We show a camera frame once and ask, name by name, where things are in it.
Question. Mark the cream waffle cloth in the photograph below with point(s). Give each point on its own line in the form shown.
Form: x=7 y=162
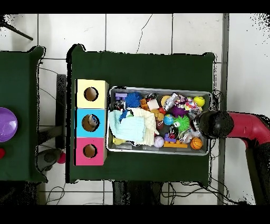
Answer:
x=147 y=122

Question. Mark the wooden box with three holes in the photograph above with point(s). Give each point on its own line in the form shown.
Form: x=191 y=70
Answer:
x=101 y=101

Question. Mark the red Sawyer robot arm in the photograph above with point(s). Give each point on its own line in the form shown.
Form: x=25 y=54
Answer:
x=249 y=126

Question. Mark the clear plastic bottle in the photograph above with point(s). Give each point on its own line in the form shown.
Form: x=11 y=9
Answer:
x=193 y=134

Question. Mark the light blue waffle cloth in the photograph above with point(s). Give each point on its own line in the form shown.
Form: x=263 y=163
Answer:
x=130 y=126

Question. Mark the brown plush teddy bear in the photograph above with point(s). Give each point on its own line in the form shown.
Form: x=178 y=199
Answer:
x=158 y=114

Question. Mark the white toy baseball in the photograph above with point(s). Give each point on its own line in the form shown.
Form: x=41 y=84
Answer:
x=158 y=141

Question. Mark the black upright panel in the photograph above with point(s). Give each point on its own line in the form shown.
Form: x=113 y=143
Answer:
x=61 y=95

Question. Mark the grey object with red knob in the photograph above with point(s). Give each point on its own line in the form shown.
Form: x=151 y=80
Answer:
x=49 y=158

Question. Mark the green googly-eyed spiky toy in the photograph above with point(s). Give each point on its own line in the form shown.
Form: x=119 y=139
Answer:
x=181 y=121

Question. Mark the dark green table cloth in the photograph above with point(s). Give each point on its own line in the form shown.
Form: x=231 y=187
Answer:
x=147 y=69
x=21 y=126

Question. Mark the orange toy basketball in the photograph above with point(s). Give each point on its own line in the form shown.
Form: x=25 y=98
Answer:
x=196 y=143

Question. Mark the small red ball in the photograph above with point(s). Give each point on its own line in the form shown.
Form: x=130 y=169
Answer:
x=1 y=153

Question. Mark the blue globe ball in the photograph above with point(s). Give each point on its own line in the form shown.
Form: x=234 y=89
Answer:
x=168 y=119

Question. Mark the black tripod leg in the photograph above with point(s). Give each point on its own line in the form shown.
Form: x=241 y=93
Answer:
x=19 y=32

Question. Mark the bottle with blue label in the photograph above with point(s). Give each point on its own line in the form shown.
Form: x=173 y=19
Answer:
x=93 y=120

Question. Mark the yellow smiley ball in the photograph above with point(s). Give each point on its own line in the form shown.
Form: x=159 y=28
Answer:
x=199 y=101

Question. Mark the silver toy robot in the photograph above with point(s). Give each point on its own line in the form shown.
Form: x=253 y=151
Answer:
x=170 y=101

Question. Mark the blue spiky rubber ball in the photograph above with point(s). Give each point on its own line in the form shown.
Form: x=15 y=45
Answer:
x=133 y=99

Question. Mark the purple ball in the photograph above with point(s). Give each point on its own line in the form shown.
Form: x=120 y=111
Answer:
x=7 y=124

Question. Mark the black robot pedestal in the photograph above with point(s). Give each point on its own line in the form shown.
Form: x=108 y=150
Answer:
x=130 y=194

